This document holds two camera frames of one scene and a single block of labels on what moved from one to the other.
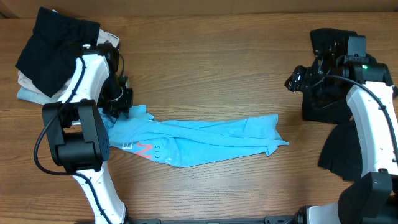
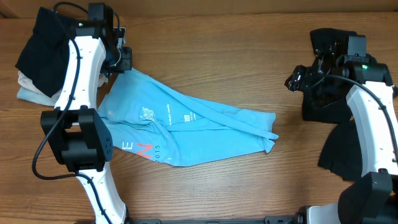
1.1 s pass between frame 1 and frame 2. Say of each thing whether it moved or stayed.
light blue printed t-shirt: moved
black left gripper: moved
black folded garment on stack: stayed
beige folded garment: stayed
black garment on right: stayed
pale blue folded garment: stayed
